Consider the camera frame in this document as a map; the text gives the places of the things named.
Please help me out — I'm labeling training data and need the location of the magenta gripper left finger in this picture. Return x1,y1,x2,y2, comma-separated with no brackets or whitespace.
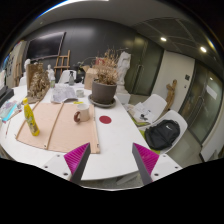
64,143,91,184

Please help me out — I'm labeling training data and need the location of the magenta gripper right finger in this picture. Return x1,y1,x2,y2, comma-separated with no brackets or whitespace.
132,143,159,185

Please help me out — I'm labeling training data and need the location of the black backpack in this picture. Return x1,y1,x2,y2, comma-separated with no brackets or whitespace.
144,120,180,150

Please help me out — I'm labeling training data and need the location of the wooden board panel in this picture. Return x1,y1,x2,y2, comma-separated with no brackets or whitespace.
16,103,100,154

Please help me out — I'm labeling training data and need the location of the white chair with papers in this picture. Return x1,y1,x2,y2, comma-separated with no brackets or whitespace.
127,94,167,126

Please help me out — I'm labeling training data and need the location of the red round coaster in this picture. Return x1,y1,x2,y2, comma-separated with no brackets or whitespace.
99,116,112,124

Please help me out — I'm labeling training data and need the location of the white chair with backpack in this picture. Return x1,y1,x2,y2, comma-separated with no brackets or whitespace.
142,110,187,153

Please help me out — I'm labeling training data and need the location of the yellow plastic bottle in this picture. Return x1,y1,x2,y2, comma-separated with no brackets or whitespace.
23,98,40,136

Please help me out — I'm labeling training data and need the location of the grey pot saucer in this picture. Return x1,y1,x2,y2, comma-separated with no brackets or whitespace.
88,94,116,108

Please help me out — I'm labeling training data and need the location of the small white cup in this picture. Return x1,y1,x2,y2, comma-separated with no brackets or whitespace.
76,89,84,98

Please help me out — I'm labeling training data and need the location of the wooden figure sculpture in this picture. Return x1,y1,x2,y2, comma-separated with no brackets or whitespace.
165,79,177,111

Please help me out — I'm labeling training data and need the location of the grey plant pot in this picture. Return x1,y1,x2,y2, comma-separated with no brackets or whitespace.
92,81,117,104

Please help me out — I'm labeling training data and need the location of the grey spray bottle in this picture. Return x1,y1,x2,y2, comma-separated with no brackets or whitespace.
69,71,74,86

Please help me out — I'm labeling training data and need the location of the white chair behind table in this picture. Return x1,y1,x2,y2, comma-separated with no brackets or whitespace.
59,70,76,83

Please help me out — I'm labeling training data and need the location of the colourful magazine stack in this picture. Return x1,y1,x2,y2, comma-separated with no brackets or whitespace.
0,101,21,122

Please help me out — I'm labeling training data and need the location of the brown cardboard box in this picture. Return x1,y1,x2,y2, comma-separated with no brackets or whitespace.
84,68,97,90

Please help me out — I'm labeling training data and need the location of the wooden carved sculpture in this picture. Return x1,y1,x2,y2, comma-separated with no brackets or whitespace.
26,63,50,104

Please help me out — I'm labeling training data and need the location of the white plaster bust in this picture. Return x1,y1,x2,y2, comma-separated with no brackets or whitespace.
47,64,55,88

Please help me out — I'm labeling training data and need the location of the wooden easel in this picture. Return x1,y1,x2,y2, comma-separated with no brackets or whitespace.
54,51,71,77

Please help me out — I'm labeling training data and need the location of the dried brown plant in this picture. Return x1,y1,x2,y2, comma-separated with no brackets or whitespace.
94,49,119,85

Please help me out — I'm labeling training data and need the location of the white plaster statue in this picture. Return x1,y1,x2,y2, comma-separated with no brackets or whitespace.
116,51,131,93

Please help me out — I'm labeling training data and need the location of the white mug with red handle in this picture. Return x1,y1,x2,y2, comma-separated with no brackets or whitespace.
74,104,90,123

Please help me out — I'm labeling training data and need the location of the black wall screen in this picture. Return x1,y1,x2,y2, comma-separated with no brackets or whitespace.
26,32,65,60

